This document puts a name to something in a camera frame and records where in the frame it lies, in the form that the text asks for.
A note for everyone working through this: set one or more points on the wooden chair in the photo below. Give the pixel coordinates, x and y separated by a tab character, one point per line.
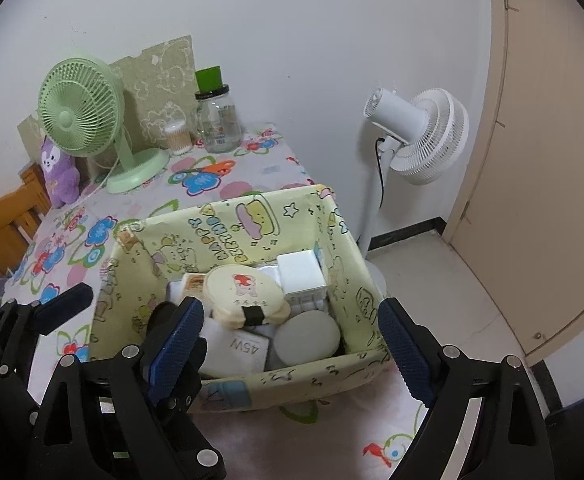
2	240

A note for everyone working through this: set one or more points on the white charger block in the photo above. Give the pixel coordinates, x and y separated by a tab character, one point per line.
237	355

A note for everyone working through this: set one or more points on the beige patterned board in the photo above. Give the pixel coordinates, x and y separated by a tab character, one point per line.
167	75

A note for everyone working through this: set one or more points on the white earbud case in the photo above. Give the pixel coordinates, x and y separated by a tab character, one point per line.
307	337

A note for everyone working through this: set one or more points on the clear cotton swab container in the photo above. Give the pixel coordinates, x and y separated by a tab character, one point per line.
178	140

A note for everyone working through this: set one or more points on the small white picture box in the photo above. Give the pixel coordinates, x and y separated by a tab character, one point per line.
194	285

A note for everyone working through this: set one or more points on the beige wooden door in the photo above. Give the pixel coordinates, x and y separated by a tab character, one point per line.
546	160

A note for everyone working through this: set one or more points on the green desk fan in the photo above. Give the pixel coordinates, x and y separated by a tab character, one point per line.
77	105

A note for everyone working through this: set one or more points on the glass jar with green lid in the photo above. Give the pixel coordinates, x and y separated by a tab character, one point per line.
219	120

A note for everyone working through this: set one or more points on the white standing fan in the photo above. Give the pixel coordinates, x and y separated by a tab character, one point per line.
431	135

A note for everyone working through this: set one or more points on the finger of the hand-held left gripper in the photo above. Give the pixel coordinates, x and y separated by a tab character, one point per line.
192	435
64	302

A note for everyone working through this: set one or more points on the white power adapter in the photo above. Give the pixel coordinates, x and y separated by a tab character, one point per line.
299	272

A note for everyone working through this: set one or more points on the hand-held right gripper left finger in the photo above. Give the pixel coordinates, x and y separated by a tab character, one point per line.
177	350

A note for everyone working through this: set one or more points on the purple plush toy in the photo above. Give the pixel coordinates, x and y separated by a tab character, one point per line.
59	175

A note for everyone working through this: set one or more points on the yellow printed storage box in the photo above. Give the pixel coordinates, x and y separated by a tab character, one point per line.
297	385

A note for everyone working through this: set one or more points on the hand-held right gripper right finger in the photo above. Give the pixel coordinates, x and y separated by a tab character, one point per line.
406	355

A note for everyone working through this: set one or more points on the cream onigiri pouch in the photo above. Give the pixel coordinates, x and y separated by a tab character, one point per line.
244	290

